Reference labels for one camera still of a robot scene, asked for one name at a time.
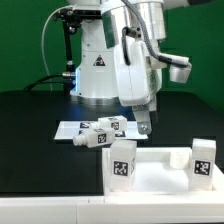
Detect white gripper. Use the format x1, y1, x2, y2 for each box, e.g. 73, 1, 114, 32
114, 40, 161, 135

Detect white square tabletop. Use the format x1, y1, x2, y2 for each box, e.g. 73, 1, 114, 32
102, 147, 224, 195

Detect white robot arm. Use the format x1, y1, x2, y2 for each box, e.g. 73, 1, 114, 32
67, 0, 191, 134

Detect white front fence bar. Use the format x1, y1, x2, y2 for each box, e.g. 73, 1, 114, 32
0, 195, 224, 224

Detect braided grey wrist cable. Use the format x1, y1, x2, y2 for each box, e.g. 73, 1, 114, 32
120, 0, 189, 69

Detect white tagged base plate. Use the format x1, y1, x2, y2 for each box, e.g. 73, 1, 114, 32
54, 121, 147, 140

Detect black cables on table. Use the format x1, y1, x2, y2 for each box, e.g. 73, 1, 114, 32
23, 72, 77, 93

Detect grey camera cable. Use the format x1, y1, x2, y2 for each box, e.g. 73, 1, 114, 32
41, 6, 64, 92

